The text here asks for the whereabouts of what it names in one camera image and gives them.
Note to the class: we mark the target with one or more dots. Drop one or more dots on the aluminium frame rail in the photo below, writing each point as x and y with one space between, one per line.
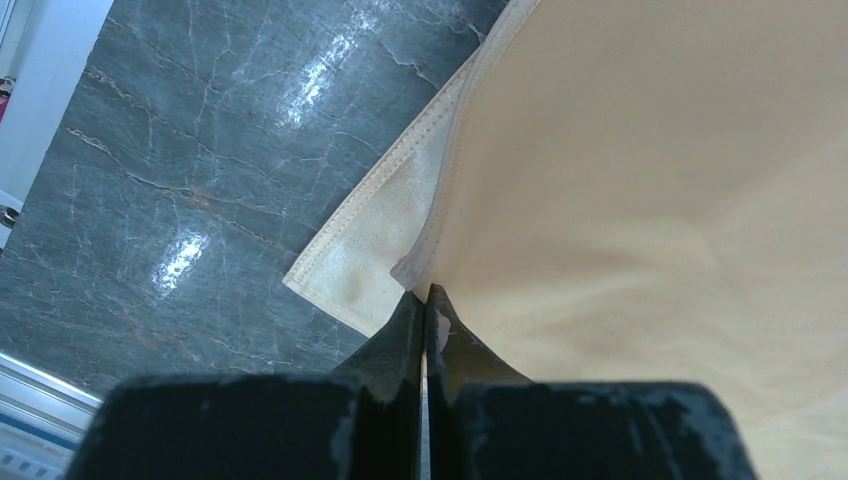
43 421

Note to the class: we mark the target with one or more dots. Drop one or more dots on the peach cloth napkin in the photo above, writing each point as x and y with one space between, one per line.
630 190

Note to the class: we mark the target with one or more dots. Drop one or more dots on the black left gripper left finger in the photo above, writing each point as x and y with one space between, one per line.
360 420

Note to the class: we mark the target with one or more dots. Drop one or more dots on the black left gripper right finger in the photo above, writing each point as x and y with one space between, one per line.
488 421

